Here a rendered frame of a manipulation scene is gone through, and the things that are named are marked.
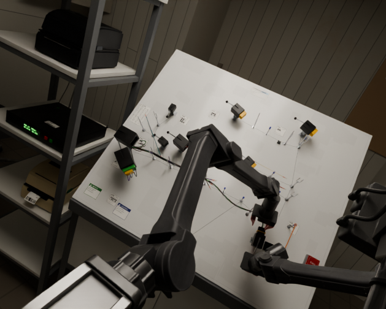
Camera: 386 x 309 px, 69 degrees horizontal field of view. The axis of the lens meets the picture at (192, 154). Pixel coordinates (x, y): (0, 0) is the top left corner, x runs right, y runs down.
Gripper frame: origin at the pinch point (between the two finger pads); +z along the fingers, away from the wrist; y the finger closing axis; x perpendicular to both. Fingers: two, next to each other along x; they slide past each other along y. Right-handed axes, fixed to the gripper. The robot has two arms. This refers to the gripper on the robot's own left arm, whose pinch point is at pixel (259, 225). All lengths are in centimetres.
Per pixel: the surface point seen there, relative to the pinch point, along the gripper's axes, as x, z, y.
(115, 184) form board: 3, 7, 71
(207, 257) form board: 14.4, 16.7, 16.6
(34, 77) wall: -124, 57, 256
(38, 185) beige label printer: 12, 21, 113
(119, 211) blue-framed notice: 12, 13, 63
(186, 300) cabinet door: 25, 42, 19
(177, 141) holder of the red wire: -17, -15, 48
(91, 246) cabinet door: 22, 39, 76
